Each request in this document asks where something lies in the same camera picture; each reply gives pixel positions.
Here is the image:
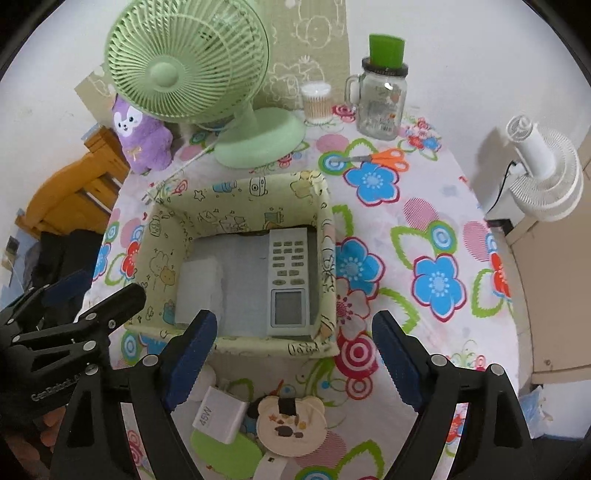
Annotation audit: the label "floral tablecloth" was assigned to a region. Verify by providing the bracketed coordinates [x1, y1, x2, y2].
[90, 104, 522, 480]

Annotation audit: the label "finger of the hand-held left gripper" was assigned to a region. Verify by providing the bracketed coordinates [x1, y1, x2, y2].
[9, 282, 147, 370]
[0, 270, 95, 335]

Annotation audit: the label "cotton swab container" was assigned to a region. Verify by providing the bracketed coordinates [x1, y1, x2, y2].
[301, 82, 333, 124]

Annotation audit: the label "black clothing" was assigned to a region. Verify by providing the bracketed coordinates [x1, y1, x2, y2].
[18, 228, 105, 315]

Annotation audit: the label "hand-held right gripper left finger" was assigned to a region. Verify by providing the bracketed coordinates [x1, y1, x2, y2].
[51, 309, 219, 480]

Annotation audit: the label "green desk fan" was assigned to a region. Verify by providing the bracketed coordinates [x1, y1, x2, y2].
[104, 0, 306, 169]

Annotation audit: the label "light green flat object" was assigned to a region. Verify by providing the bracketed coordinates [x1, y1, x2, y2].
[191, 430, 263, 478]

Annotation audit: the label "white charger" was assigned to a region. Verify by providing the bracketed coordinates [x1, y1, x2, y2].
[191, 387, 246, 445]

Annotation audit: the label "bear shaped coaster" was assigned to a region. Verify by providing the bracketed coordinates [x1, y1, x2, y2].
[255, 393, 328, 457]

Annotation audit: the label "black fan cable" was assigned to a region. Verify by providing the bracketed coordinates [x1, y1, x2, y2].
[485, 161, 517, 217]

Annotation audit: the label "white fan power cord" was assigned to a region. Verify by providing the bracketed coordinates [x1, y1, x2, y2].
[143, 138, 220, 204]

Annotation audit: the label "blue plastic bag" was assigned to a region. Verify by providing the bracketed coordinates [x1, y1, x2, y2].
[519, 385, 555, 439]

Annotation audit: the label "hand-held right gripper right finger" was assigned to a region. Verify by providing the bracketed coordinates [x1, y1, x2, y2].
[372, 310, 539, 480]

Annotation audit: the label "glass jar mug green lid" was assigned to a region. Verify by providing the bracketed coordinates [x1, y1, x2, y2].
[345, 33, 410, 141]

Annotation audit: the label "white fan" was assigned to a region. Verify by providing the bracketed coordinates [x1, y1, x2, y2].
[503, 114, 583, 223]

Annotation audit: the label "translucent flat plastic case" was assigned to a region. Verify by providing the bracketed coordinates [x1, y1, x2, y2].
[187, 233, 319, 340]

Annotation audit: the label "purple plush toy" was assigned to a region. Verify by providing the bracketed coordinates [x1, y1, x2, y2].
[112, 95, 174, 174]

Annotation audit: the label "white remote control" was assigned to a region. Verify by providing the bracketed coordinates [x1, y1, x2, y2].
[267, 227, 311, 339]

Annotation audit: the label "orange scissors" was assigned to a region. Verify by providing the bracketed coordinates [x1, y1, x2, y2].
[339, 148, 409, 172]

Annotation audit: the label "wooden furniture frame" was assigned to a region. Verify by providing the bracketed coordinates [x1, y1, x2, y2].
[16, 127, 132, 241]

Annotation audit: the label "yellow printed fabric storage box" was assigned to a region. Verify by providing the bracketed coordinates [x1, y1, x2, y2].
[124, 171, 340, 358]

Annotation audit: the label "small white flat object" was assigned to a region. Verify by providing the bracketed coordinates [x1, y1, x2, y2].
[253, 455, 289, 480]

